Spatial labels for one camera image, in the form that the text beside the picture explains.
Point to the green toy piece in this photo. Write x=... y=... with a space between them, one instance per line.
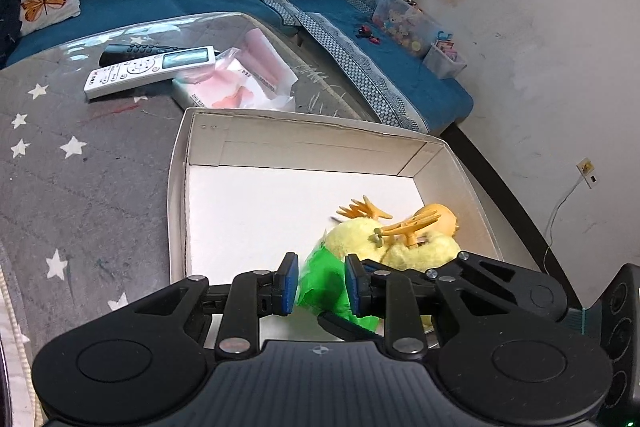
x=321 y=287

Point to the orange plush duck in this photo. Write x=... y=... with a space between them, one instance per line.
x=447 y=223

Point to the lace sofa cover cloth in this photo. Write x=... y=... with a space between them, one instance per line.
x=387 y=103

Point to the black remote control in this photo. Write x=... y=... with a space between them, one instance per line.
x=121 y=52

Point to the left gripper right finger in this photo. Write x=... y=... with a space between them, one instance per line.
x=358 y=286

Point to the clear plastic toy bin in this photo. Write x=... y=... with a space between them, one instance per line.
x=409 y=26

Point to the pink plastic bag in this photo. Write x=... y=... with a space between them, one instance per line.
x=251 y=75

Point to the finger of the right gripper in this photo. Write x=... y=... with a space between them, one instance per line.
x=532 y=291
x=343 y=329

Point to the wall socket with cable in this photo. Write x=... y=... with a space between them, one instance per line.
x=586 y=176

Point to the cardboard shoe box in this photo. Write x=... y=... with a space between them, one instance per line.
x=247 y=186

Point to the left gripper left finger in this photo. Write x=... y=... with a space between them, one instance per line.
x=284 y=287

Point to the small clear toy box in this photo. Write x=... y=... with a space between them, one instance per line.
x=443 y=60

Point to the yellow plush chick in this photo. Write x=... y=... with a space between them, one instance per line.
x=409 y=249
x=356 y=233

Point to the white remote control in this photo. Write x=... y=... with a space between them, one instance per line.
x=146 y=70

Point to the dark blue backpack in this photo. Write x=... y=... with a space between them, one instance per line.
x=10 y=28

